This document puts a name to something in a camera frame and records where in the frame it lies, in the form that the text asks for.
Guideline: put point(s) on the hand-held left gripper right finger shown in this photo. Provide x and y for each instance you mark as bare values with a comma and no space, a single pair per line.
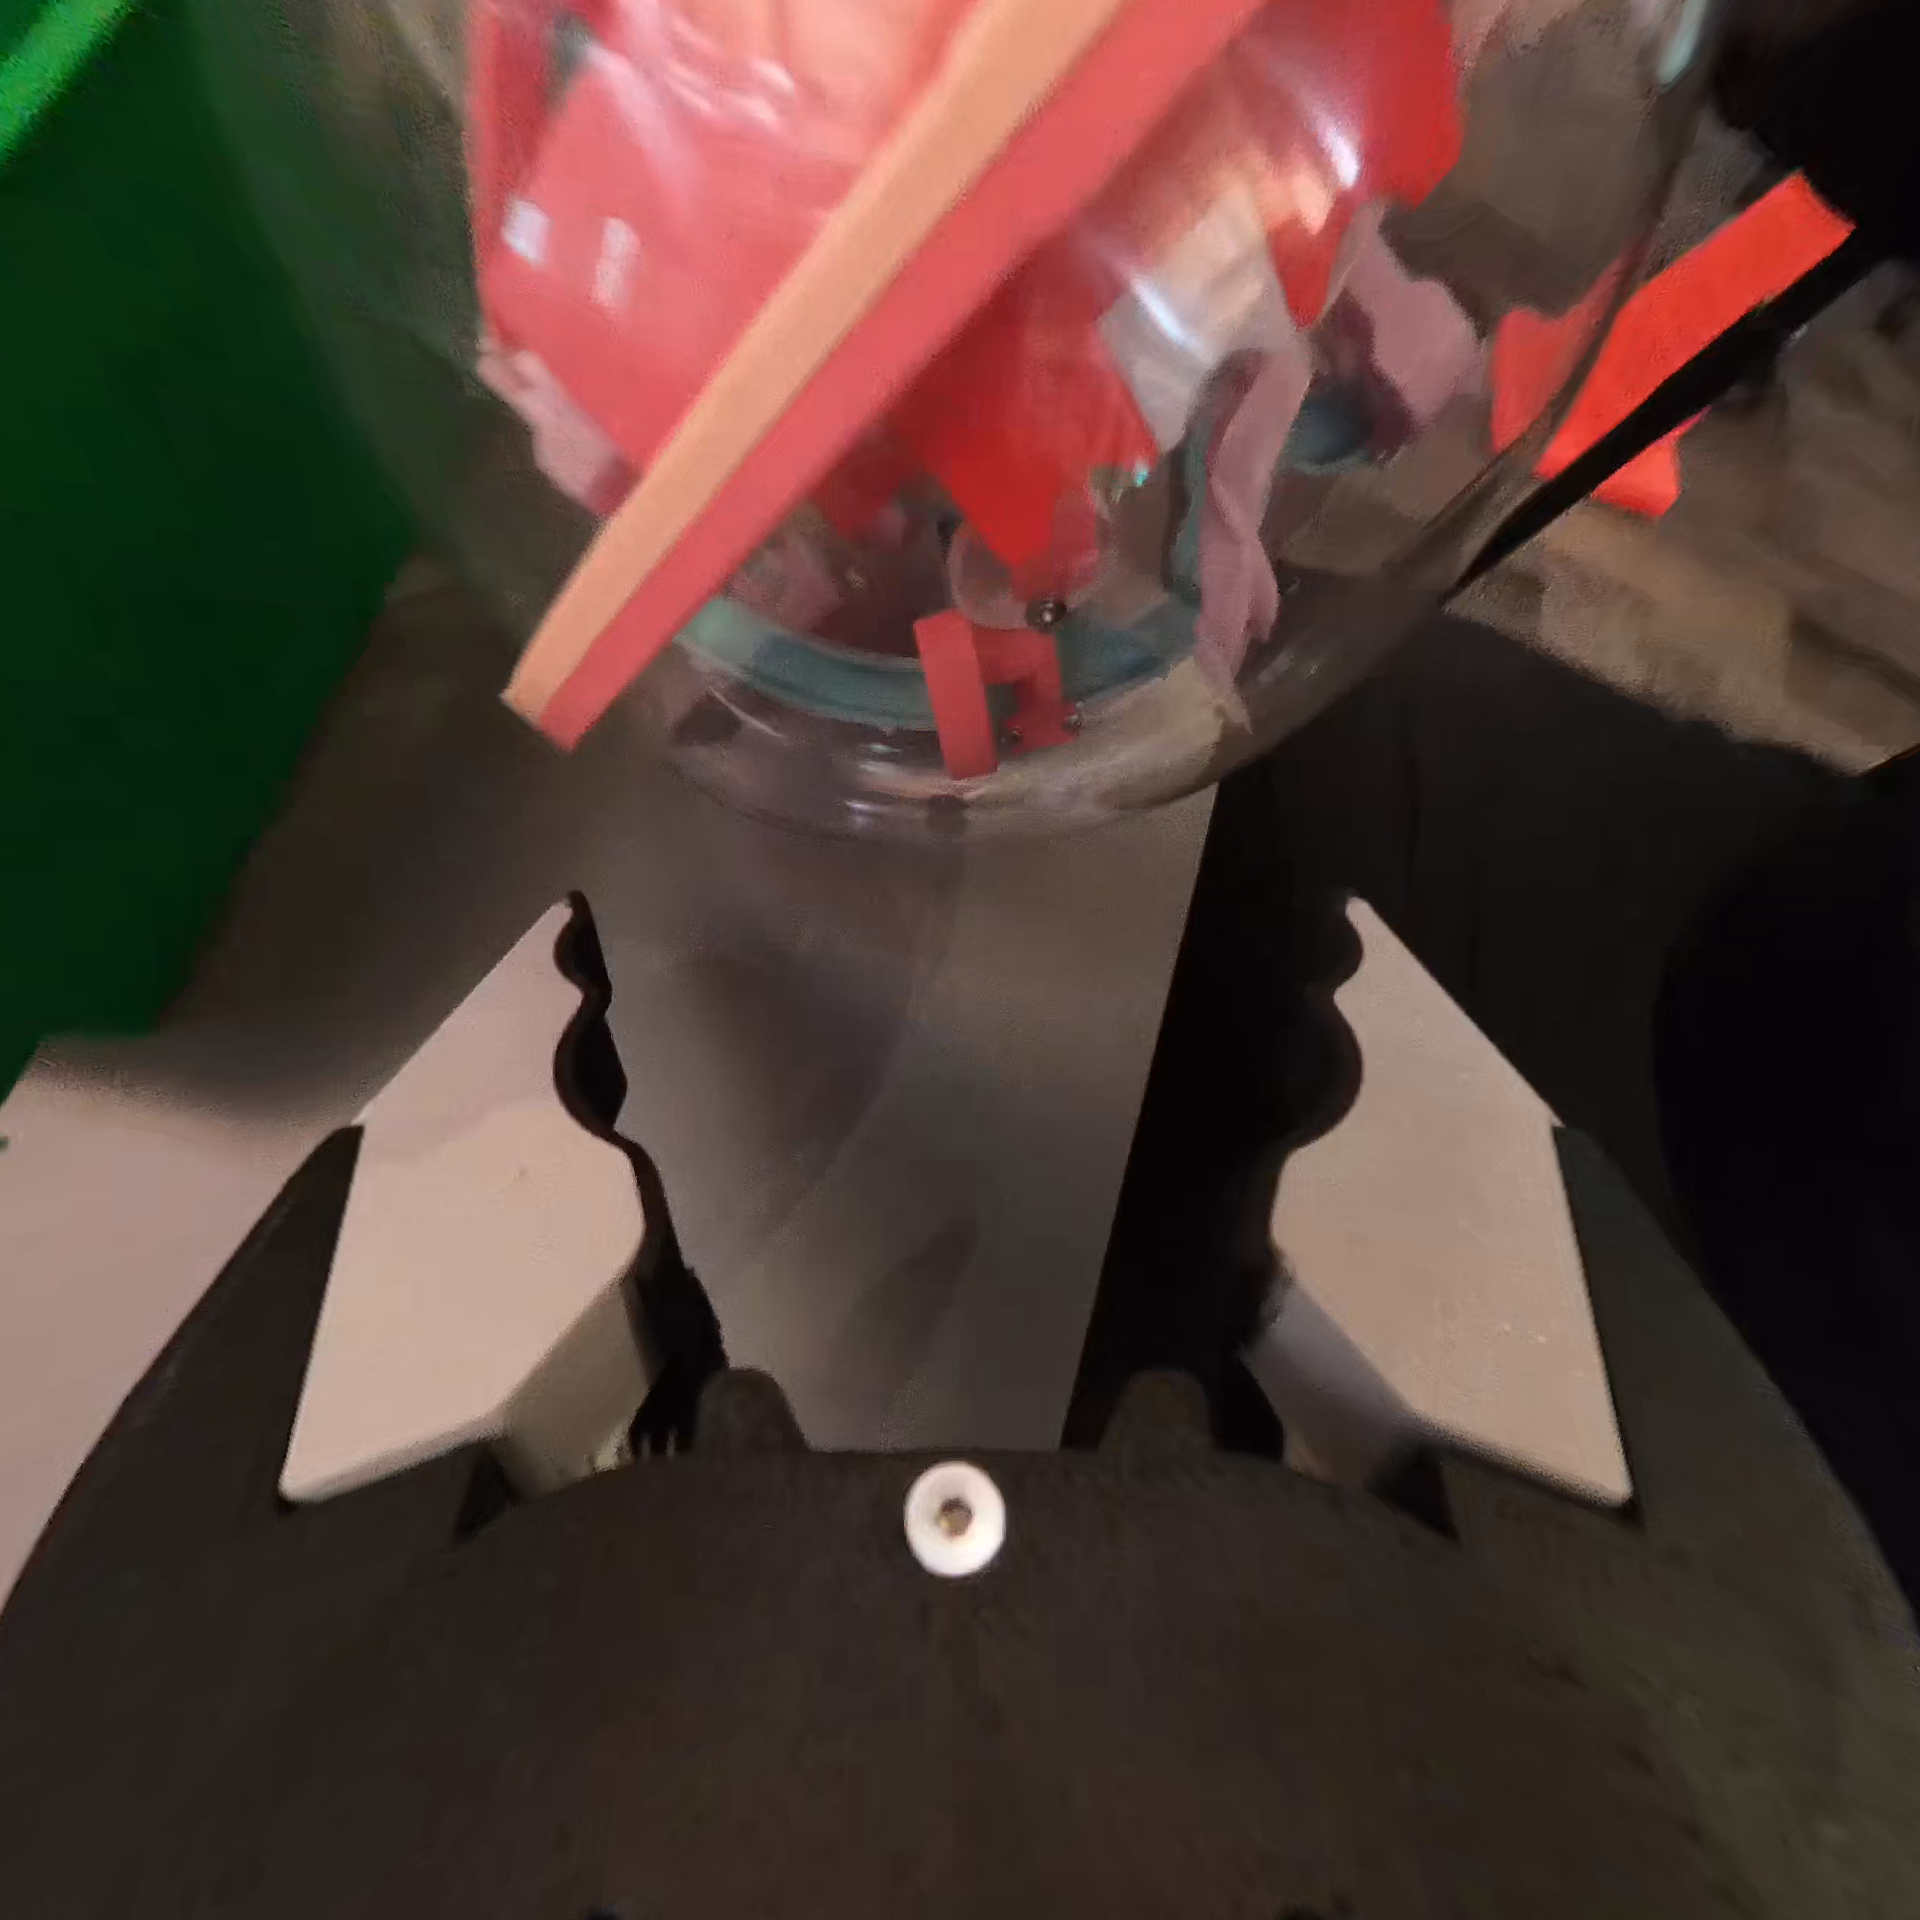
1440,1245

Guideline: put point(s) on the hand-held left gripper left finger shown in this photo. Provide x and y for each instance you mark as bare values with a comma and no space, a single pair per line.
465,1245

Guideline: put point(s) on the clear maze ball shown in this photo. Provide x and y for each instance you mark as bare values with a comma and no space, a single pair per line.
1050,375

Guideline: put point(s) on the green plastic bin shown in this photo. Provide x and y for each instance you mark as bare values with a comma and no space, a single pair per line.
148,524

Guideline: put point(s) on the orange plastic object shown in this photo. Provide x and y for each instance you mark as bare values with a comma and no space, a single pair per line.
1664,359

